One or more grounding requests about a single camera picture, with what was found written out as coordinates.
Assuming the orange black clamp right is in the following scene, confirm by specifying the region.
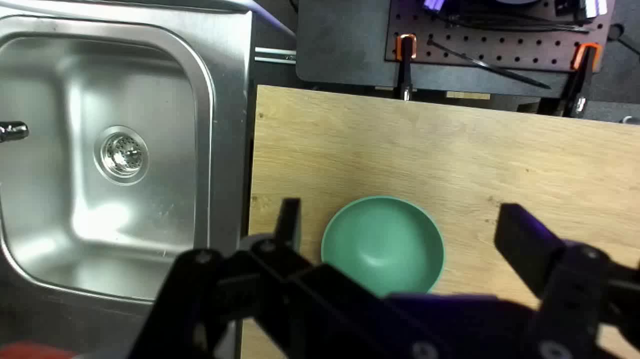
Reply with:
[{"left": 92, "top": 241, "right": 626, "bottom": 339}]
[{"left": 563, "top": 42, "right": 602, "bottom": 117}]

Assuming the orange black clamp left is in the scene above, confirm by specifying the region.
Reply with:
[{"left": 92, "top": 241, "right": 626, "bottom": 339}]
[{"left": 396, "top": 34, "right": 415, "bottom": 101}]

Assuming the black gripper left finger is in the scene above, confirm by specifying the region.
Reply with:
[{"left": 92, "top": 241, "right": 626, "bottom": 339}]
[{"left": 130, "top": 197, "right": 374, "bottom": 359}]

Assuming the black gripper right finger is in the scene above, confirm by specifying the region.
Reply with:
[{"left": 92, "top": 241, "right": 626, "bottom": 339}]
[{"left": 494, "top": 203, "right": 640, "bottom": 359}]

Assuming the green bowl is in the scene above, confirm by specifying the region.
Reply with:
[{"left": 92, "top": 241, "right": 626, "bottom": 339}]
[{"left": 320, "top": 195, "right": 445, "bottom": 297}]

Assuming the orange black clamp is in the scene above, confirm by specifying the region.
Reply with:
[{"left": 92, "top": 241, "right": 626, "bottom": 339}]
[
  {"left": 563, "top": 42, "right": 602, "bottom": 117},
  {"left": 396, "top": 34, "right": 415, "bottom": 101}
]

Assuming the stainless steel sink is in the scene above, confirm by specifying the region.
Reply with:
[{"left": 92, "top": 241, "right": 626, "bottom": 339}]
[{"left": 0, "top": 0, "right": 256, "bottom": 315}]

